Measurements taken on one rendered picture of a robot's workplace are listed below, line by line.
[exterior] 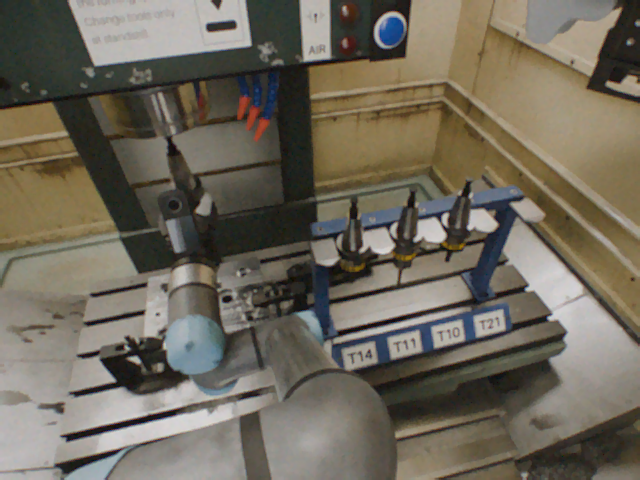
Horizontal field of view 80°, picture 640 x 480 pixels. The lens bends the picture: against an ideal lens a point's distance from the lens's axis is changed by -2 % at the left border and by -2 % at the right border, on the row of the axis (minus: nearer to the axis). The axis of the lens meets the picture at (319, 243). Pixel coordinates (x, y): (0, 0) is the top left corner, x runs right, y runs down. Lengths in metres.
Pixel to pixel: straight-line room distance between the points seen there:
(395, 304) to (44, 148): 1.36
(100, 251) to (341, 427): 1.73
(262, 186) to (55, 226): 1.00
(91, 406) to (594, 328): 1.28
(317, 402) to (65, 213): 1.73
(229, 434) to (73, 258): 1.73
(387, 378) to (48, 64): 0.82
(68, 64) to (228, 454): 0.38
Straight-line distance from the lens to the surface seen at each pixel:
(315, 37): 0.47
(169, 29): 0.45
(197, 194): 0.76
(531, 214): 0.92
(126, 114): 0.64
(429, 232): 0.81
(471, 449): 1.13
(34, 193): 1.90
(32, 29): 0.48
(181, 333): 0.56
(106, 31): 0.46
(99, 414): 1.05
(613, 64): 0.36
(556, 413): 1.22
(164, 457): 0.29
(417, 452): 1.08
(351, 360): 0.93
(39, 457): 1.38
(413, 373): 0.97
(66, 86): 0.49
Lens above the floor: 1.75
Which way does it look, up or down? 44 degrees down
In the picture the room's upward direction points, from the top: 3 degrees counter-clockwise
